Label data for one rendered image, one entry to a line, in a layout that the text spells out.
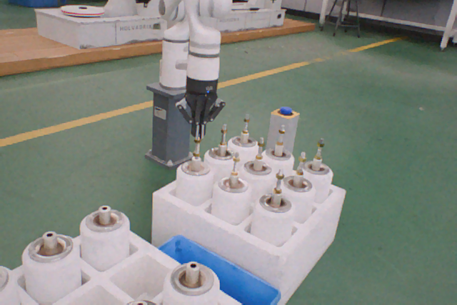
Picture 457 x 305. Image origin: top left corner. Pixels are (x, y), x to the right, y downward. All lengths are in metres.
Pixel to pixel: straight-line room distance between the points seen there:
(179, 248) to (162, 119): 0.61
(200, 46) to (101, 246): 0.46
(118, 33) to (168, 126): 1.75
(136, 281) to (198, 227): 0.21
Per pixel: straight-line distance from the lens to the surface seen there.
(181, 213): 1.05
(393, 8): 6.26
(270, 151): 1.20
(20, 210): 1.41
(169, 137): 1.54
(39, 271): 0.80
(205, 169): 1.06
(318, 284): 1.17
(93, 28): 3.06
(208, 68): 0.93
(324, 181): 1.14
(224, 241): 1.00
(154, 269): 0.91
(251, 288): 0.98
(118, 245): 0.87
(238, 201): 0.99
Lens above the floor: 0.76
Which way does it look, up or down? 24 degrees down
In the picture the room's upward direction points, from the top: 6 degrees clockwise
